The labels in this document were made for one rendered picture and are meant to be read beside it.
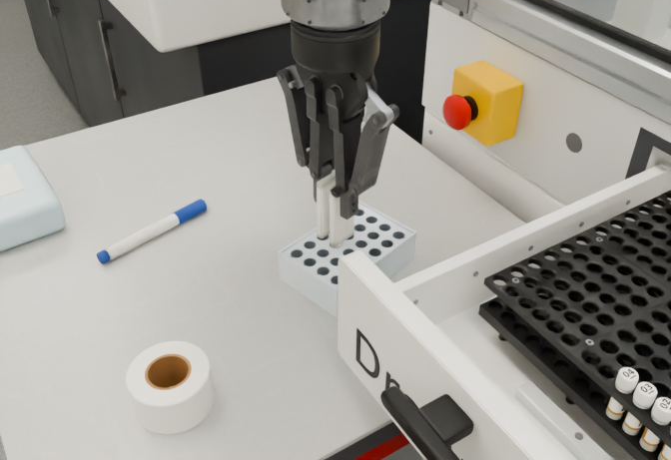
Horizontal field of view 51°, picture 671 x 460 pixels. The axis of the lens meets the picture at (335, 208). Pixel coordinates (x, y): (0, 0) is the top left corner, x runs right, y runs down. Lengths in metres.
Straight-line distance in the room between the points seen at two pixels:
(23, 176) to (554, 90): 0.60
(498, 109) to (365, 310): 0.36
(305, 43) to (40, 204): 0.39
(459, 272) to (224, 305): 0.26
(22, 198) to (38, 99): 2.02
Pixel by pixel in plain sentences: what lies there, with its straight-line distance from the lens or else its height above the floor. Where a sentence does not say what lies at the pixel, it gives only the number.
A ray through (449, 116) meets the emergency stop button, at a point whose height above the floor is 0.87.
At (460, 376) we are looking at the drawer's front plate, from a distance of 0.45.
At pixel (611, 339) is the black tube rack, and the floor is 0.90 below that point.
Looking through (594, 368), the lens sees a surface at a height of 0.90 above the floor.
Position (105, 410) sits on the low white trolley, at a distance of 0.67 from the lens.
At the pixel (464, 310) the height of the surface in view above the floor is 0.84.
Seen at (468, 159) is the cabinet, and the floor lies 0.77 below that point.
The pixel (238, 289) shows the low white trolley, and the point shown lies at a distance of 0.74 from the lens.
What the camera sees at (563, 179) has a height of 0.83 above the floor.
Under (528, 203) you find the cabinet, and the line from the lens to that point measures 0.87.
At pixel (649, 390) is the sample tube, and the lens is 0.50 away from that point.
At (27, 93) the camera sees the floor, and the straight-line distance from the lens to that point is 2.93.
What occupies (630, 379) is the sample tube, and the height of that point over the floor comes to 0.91.
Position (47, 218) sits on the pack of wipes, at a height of 0.79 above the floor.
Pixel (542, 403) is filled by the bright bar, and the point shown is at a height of 0.85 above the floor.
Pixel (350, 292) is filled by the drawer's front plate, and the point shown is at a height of 0.90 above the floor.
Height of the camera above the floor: 1.27
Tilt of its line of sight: 38 degrees down
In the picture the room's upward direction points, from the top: straight up
